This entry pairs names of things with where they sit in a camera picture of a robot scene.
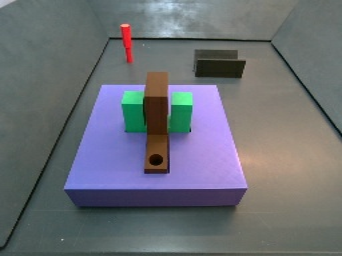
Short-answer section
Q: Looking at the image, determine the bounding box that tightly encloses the black angled fixture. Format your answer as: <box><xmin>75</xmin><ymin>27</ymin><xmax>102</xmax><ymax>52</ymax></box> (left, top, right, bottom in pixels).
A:
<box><xmin>194</xmin><ymin>49</ymin><xmax>246</xmax><ymax>78</ymax></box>

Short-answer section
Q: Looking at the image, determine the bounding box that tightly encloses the green block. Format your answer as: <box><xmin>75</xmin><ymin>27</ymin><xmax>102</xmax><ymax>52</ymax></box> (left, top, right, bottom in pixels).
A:
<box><xmin>122</xmin><ymin>91</ymin><xmax>194</xmax><ymax>133</ymax></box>

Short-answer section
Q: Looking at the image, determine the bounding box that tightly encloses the purple base block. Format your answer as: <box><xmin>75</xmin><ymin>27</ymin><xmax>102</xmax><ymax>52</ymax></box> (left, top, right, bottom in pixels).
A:
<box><xmin>65</xmin><ymin>85</ymin><xmax>248</xmax><ymax>207</ymax></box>

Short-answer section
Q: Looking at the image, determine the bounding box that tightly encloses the red peg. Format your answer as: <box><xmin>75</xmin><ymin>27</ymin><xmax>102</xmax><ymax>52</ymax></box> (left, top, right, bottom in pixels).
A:
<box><xmin>121</xmin><ymin>23</ymin><xmax>134</xmax><ymax>63</ymax></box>

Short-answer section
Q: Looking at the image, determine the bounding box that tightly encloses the brown L-shaped bracket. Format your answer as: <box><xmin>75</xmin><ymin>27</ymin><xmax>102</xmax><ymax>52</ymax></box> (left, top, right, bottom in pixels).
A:
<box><xmin>143</xmin><ymin>72</ymin><xmax>169</xmax><ymax>174</ymax></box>

